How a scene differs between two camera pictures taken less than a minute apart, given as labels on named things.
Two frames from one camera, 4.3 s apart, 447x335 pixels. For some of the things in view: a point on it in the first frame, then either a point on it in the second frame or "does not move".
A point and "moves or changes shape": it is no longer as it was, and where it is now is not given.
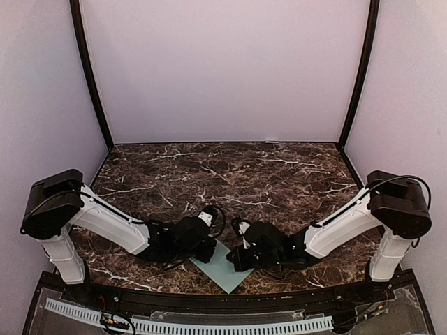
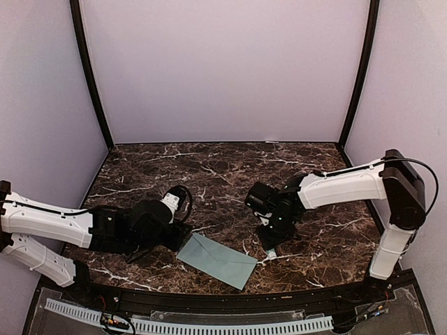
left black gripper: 204,256 → 179,236
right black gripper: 240,263 → 269,241
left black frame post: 75,8 does not move
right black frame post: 368,47 does not move
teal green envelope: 221,269 moves or changes shape
